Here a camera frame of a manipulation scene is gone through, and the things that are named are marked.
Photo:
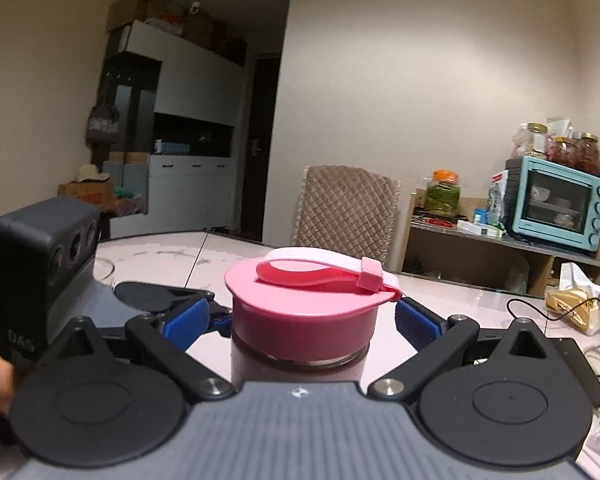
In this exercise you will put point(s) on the wooden side table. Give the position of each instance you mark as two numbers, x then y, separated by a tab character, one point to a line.
460	255

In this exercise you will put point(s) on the stack of cardboard boxes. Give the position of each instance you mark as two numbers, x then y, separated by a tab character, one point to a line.
145	12

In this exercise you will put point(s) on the clear glass cup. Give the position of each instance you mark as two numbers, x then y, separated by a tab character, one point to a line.
104	272

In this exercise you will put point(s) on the flat white box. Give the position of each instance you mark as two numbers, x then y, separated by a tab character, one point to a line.
480	228

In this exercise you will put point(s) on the long light blue box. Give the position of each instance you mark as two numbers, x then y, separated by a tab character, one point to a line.
172	148

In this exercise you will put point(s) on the yellow snack packet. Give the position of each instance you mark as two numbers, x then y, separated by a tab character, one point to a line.
575	310

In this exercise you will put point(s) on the dark door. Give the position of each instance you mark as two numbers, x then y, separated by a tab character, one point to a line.
262	150

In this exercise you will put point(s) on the pink bottle cap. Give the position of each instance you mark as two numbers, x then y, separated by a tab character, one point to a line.
305	320

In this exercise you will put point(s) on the small blue white box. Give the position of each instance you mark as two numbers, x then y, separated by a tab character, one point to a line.
480	215

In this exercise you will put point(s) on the straw hat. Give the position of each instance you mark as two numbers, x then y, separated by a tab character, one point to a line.
92	174

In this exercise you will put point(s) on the white security camera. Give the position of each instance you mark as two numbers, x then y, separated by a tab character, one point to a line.
196	7

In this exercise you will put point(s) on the quilted beige chair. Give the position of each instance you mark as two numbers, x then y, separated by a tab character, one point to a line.
347	215

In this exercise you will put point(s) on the glass jar pale contents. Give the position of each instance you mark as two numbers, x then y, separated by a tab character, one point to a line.
530	142

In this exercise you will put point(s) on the brown cardboard box red print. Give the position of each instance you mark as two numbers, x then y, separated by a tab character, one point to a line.
87	195

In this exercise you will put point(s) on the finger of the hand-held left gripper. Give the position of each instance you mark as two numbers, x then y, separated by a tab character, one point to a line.
145	296
222	325

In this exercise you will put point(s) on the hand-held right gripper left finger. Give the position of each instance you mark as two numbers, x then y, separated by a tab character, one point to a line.
185	322

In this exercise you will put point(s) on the light blue toaster oven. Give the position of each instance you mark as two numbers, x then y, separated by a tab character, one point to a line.
555	205

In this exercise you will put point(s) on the grey hanging bag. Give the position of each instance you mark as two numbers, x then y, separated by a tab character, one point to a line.
102	122

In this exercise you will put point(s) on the white wall cabinet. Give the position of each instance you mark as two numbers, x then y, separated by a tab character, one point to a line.
195	85

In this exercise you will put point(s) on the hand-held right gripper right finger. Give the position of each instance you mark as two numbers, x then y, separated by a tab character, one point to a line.
420	325

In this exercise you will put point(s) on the green pickle jar orange lid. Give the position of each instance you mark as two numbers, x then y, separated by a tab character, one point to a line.
442	195

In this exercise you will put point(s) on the black smartphone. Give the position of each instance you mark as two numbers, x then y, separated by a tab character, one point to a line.
582	375

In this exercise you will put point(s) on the white tissue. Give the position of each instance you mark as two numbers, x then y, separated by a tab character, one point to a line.
577	277

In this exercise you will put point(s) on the white paper bag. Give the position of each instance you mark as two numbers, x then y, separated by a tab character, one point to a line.
559	127

